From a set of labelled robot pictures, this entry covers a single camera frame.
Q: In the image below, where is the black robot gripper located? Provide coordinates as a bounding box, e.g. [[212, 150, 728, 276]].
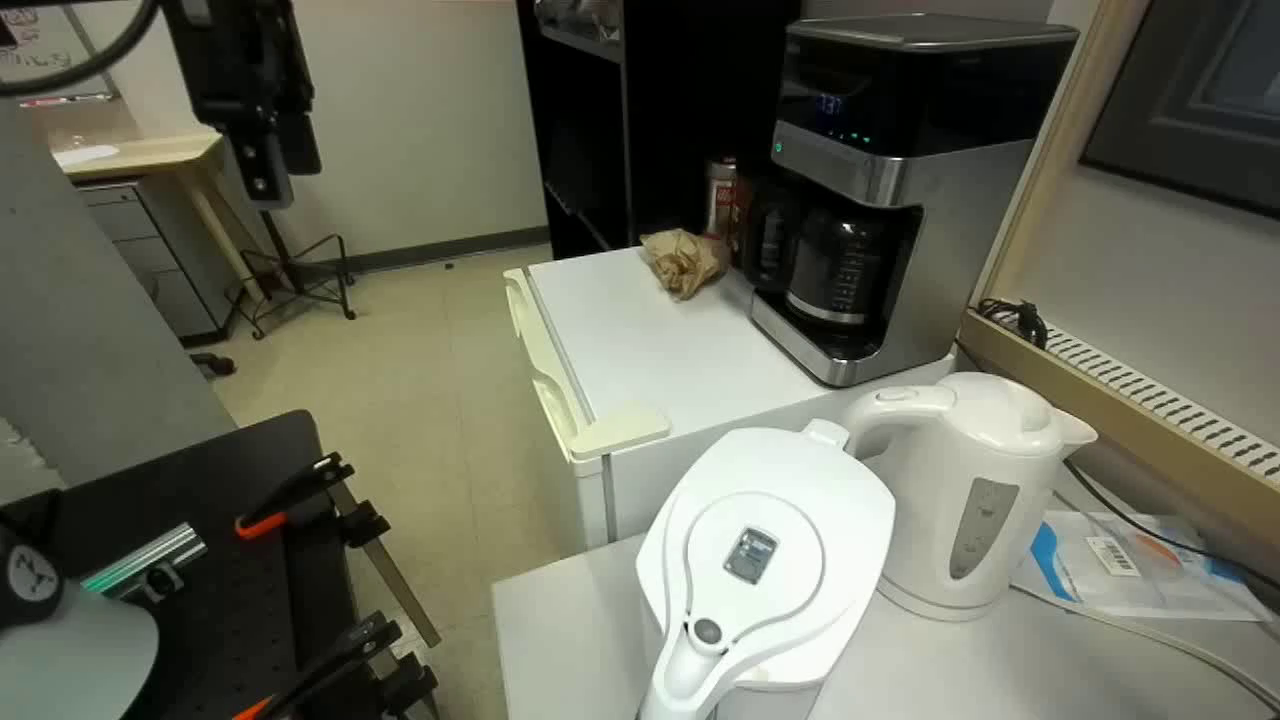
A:
[[161, 0, 323, 212]]

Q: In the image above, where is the black and steel coffee maker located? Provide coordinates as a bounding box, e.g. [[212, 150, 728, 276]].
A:
[[741, 10, 1078, 392]]

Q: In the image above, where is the glass coffee carafe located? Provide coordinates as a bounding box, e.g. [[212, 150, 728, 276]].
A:
[[777, 199, 901, 331]]

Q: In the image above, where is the black tripod stand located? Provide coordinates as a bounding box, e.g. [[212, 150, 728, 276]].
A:
[[220, 203, 358, 339]]

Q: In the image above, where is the light wooden desk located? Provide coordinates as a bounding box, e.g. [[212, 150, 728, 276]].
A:
[[48, 124, 272, 312]]

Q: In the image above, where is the grey filing cabinet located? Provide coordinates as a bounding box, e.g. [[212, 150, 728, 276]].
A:
[[77, 177, 240, 347]]

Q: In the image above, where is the black object on floor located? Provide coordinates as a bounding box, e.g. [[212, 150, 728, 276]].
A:
[[188, 347, 240, 385]]

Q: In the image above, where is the grey partition panel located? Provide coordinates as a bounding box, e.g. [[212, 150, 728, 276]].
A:
[[0, 99, 240, 498]]

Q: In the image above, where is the black clamp with orange tip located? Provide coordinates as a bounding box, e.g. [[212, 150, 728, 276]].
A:
[[230, 606, 409, 720], [230, 449, 358, 544]]

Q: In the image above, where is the green and silver tool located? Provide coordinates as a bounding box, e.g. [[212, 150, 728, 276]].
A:
[[77, 519, 212, 606]]

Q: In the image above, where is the white mini fridge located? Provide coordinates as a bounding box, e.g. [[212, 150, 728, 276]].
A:
[[500, 245, 960, 551]]

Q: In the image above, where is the black perforated work table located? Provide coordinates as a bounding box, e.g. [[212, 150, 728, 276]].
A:
[[0, 406, 445, 720]]

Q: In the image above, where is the black round cap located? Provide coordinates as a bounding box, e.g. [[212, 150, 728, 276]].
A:
[[0, 519, 67, 632]]

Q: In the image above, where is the grey round lamp shade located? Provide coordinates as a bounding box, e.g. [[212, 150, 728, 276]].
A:
[[0, 579, 163, 720]]

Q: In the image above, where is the white water filter pitcher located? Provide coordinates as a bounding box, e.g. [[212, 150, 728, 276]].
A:
[[631, 416, 901, 720]]

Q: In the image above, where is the white electric kettle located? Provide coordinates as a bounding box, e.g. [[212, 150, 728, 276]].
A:
[[839, 366, 1100, 619]]

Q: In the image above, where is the dark framed window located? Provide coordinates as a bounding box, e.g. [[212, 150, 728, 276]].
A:
[[1077, 0, 1280, 218]]

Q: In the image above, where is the white radiator vent grille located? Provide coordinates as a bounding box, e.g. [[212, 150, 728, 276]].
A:
[[1035, 322, 1280, 488]]

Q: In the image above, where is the blue and white plastic package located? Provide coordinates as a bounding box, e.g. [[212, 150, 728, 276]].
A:
[[1023, 508, 1271, 626]]

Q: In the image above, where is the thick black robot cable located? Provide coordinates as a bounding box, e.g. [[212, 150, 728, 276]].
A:
[[0, 0, 168, 99]]

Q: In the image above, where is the white wall poster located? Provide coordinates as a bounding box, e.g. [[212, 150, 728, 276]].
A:
[[0, 0, 125, 112]]

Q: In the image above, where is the bundled black cable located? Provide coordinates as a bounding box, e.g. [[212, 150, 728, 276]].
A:
[[977, 294, 1055, 350]]

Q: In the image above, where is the thin black cable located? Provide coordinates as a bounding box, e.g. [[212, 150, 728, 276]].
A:
[[1058, 454, 1280, 601]]

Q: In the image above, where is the white kettle power cord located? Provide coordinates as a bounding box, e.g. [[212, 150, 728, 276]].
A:
[[1008, 579, 1280, 717]]

